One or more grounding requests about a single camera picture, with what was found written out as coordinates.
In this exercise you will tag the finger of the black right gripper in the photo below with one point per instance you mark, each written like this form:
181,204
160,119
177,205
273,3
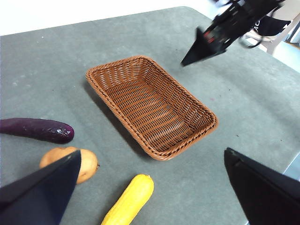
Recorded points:
199,50

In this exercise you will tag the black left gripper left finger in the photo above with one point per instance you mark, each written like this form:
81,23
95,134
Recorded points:
42,199

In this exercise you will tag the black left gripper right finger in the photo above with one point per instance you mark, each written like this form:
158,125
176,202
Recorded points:
269,199

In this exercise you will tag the brown potato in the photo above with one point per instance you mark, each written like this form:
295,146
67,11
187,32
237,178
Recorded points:
87,164

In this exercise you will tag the purple eggplant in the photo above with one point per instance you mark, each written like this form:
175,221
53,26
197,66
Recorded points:
35,129

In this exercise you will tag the brown wicker basket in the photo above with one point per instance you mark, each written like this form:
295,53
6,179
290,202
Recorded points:
152,110

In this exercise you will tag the yellow corn cob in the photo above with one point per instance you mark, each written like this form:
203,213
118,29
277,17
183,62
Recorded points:
131,201

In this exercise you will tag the black bag with white print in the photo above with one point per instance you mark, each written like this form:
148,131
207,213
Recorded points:
269,25

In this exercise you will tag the beige plastic chair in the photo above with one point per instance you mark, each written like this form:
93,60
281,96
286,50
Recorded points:
281,39

